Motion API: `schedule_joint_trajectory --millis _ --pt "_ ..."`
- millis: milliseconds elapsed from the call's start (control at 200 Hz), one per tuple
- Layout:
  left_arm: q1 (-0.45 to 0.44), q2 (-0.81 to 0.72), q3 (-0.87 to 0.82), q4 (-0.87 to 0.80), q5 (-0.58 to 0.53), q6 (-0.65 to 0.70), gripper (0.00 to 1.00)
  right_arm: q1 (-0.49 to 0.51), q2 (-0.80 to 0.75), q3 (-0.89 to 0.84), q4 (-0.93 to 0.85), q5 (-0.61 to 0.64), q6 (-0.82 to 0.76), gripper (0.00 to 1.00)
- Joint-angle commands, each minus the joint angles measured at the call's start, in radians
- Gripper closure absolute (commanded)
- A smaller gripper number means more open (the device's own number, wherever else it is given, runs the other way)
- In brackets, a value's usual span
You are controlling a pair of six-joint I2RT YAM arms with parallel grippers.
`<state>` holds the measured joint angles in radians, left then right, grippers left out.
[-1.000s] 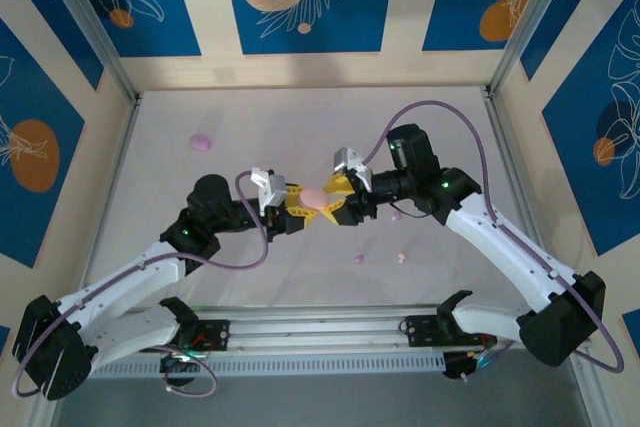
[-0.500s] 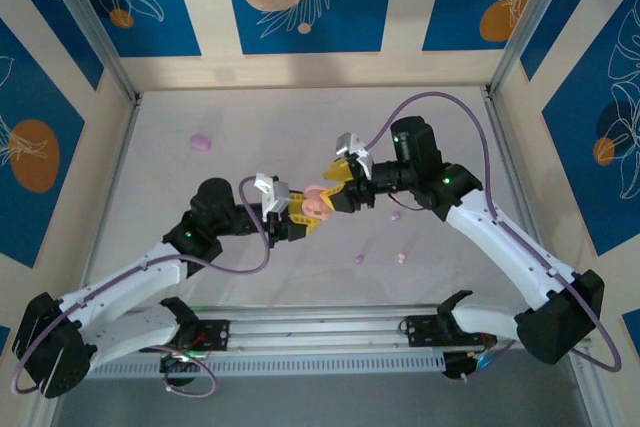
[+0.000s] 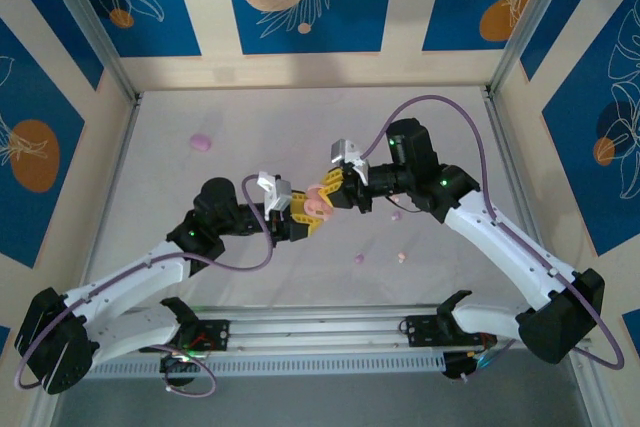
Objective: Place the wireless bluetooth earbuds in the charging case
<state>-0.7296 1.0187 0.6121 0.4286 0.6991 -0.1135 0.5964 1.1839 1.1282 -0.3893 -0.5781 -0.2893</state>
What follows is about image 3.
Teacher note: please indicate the pink earbud charging case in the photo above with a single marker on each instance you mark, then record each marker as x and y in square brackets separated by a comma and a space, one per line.
[315, 207]

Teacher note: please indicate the purple earbud charging case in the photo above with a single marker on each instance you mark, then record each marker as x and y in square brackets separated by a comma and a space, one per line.
[201, 142]

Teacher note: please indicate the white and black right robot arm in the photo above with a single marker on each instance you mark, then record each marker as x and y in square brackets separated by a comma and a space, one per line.
[500, 242]

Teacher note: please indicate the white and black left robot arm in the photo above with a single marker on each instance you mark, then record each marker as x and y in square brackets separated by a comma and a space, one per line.
[130, 272]

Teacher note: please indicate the aluminium table side rail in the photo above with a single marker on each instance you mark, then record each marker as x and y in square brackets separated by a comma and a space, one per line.
[506, 139]
[111, 197]

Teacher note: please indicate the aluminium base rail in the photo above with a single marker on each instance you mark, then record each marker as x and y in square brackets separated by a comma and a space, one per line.
[310, 329]

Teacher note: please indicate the aluminium frame post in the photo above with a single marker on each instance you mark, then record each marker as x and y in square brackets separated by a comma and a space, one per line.
[542, 22]
[90, 22]

